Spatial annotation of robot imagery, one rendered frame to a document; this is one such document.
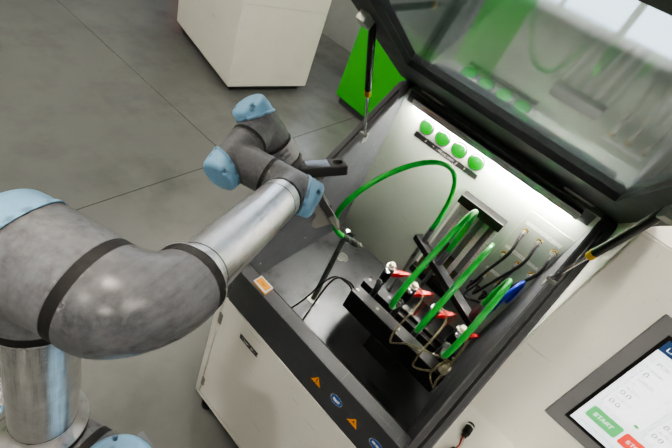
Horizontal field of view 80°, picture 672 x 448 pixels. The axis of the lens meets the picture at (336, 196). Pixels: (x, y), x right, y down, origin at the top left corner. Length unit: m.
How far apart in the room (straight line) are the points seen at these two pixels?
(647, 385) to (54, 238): 1.06
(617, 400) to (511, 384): 0.21
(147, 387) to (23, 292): 1.61
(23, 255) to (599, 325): 1.00
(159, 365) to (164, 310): 1.65
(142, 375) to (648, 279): 1.83
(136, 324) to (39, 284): 0.09
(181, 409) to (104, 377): 0.35
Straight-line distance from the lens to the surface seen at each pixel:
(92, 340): 0.44
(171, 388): 2.04
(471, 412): 1.21
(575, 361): 1.10
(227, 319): 1.39
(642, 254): 1.01
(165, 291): 0.44
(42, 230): 0.47
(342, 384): 1.10
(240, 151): 0.76
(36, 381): 0.63
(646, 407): 1.13
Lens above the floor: 1.89
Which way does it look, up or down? 38 degrees down
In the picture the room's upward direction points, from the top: 24 degrees clockwise
